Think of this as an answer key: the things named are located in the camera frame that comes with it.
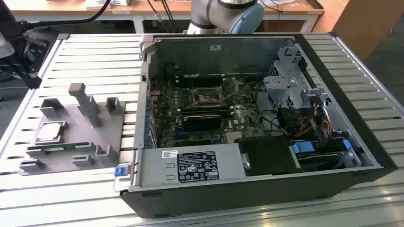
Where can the silver CPU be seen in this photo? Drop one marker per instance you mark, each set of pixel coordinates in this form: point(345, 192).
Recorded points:
point(50, 132)

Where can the black RAM slot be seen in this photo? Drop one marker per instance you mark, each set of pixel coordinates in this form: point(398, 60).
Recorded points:
point(201, 81)
point(205, 111)

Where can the CPU socket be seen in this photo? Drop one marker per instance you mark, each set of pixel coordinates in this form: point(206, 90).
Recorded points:
point(206, 97)

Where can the grey parts rack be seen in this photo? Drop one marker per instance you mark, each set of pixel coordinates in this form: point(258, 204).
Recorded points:
point(78, 123)

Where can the green RAM stick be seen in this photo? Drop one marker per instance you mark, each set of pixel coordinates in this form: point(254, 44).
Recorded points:
point(56, 146)

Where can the wooden desk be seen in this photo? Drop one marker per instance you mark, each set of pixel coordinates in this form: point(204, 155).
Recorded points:
point(141, 11)

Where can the blue case latch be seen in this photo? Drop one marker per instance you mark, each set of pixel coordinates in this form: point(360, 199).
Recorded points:
point(120, 171)

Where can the silver power supply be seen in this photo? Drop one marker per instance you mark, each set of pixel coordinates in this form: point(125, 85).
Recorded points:
point(154, 165)

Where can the white barcode sticker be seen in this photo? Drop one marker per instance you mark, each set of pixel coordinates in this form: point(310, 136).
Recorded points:
point(169, 154)

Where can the black graphics card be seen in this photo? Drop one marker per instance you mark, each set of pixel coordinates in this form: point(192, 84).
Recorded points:
point(201, 124)

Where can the metal locking lever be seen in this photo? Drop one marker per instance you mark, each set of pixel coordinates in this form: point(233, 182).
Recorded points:
point(232, 97)

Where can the black power supply label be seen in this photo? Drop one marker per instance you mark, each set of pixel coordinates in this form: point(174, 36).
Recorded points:
point(197, 168)

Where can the silver chipset heatsink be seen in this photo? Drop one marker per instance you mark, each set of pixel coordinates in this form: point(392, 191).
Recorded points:
point(233, 137)

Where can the green motherboard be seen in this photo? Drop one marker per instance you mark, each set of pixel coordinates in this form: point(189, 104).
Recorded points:
point(245, 118)

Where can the silver drive cage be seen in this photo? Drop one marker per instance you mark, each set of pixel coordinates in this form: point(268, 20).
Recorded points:
point(284, 89)

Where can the black PC case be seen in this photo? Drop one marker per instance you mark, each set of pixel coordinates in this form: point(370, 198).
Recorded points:
point(220, 203)

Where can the black plastic shroud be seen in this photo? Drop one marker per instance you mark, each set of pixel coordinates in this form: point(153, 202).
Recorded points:
point(268, 156)

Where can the blue disk carrier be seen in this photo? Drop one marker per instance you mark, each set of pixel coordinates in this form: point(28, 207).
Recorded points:
point(301, 147)

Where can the blue plastic clip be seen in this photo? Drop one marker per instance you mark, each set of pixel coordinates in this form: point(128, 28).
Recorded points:
point(346, 144)

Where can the wooden cabinet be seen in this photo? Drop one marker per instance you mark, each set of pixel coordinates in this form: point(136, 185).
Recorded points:
point(369, 26)

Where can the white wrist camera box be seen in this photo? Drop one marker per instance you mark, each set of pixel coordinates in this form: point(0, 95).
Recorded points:
point(5, 43)

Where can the white case wall sticker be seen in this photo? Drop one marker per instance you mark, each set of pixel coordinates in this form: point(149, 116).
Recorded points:
point(214, 47)

